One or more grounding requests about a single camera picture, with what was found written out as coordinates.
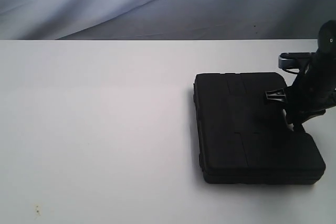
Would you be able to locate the black plastic tool case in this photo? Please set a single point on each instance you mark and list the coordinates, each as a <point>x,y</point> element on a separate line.
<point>243,140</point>

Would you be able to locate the white backdrop cloth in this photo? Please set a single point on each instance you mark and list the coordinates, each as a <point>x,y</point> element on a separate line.
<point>163,19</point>

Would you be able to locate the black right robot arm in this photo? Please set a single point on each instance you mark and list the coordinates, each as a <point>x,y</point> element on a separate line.
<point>326,40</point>

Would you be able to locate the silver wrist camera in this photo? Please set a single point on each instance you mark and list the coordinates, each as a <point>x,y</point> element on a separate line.
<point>293,60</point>

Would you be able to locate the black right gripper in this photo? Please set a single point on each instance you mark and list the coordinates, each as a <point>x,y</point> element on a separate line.
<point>311,93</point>

